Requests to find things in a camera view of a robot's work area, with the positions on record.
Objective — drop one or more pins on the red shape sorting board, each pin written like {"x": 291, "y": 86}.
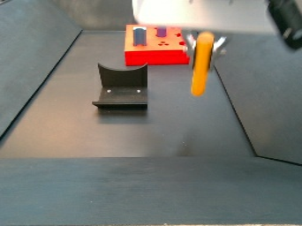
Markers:
{"x": 161, "y": 50}

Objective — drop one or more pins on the purple cylinder peg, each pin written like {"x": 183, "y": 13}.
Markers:
{"x": 160, "y": 31}

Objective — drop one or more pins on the blue notched block peg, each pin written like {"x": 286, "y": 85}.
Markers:
{"x": 139, "y": 35}

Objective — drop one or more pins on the orange oval peg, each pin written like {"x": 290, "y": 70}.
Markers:
{"x": 204, "y": 44}

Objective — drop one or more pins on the black curved holder bracket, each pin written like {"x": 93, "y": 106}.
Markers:
{"x": 123, "y": 88}

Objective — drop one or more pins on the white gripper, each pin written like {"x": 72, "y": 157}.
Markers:
{"x": 231, "y": 16}

